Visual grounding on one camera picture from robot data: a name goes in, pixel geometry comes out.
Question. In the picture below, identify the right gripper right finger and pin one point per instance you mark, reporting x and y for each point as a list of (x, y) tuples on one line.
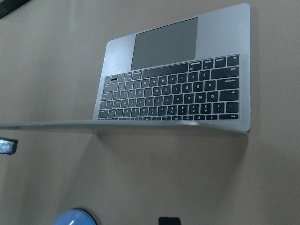
[(174, 221)]

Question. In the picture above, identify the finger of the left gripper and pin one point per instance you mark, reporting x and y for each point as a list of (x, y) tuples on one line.
[(8, 146)]

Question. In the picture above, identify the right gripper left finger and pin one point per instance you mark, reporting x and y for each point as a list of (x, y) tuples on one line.
[(163, 220)]

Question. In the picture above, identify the grey laptop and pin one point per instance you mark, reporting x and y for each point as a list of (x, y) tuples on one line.
[(190, 74)]

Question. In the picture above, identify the blue desk lamp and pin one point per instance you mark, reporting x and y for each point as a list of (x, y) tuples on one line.
[(75, 217)]

